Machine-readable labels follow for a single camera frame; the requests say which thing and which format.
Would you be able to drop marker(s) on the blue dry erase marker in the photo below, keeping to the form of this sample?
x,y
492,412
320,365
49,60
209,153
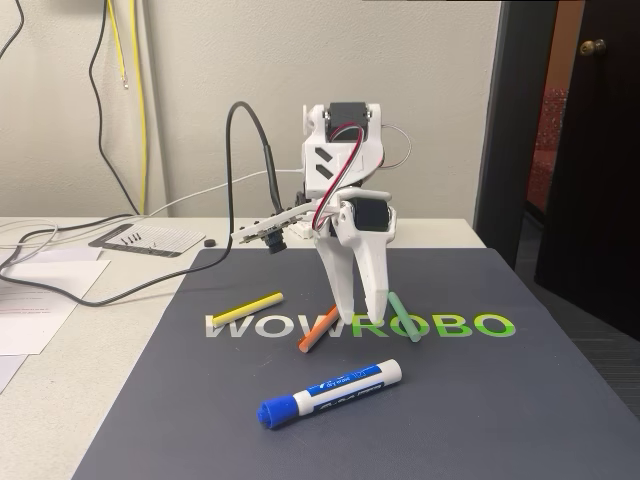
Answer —
x,y
345,385

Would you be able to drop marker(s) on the small black round cap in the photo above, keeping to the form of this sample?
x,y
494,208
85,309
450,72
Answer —
x,y
210,243

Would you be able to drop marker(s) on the yellow chalk stick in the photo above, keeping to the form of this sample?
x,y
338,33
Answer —
x,y
247,309

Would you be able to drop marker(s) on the white lined screw pad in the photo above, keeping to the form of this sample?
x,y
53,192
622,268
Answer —
x,y
165,237

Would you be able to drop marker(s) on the brass door knob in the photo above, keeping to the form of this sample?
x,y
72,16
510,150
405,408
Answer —
x,y
592,47

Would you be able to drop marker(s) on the grey WOWROBO mat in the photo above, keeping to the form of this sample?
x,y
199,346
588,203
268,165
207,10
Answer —
x,y
450,410

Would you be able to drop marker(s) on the orange chalk stick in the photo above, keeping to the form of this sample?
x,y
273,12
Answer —
x,y
316,335

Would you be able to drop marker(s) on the dark grey door frame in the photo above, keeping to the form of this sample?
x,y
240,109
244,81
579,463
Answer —
x,y
510,125

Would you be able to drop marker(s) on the printed paper red text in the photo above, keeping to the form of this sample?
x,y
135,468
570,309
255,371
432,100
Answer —
x,y
35,325

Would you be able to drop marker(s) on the green chalk stick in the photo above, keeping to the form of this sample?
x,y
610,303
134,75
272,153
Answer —
x,y
406,320

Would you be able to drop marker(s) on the dark wooden door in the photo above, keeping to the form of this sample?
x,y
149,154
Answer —
x,y
600,175

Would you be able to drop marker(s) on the small camera module board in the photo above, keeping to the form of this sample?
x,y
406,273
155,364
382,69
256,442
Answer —
x,y
274,240

